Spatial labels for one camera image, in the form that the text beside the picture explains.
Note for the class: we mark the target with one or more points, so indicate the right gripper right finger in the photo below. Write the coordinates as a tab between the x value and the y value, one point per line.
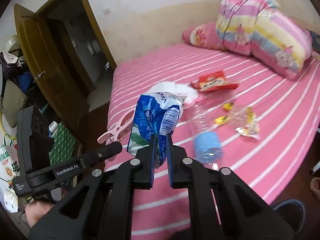
178	176

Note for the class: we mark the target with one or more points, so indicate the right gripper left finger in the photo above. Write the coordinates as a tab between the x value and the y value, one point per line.
144	175

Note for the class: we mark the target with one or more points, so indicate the pink plastic clothes clip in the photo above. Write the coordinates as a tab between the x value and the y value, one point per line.
118	131

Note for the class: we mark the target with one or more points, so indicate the blue white milk carton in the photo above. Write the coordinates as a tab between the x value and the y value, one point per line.
156	115

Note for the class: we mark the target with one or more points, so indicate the yellow clear plastic wrapper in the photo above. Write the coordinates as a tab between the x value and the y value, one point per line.
243	119

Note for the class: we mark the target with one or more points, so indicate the person's left hand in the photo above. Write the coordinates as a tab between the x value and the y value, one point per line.
35	210

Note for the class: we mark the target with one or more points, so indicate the clear bottle with blue label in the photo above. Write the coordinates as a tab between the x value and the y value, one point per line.
207	135

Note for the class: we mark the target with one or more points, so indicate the green checkered bag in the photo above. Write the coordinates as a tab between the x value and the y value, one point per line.
64	143

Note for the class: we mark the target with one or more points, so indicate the pink striped bed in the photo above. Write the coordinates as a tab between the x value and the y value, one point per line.
265	127

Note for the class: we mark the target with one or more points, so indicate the white plastic bag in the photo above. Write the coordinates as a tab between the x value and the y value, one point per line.
188	94

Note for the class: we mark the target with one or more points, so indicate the brown wooden door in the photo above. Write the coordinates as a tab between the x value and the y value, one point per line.
49	70

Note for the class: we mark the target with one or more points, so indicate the red snack wrapper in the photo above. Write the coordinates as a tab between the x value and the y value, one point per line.
213	82

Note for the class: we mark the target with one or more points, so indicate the pink cartoon pillow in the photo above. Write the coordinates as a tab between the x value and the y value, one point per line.
203	36

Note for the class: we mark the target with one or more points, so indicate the striped cartoon quilt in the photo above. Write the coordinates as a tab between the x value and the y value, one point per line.
258	28

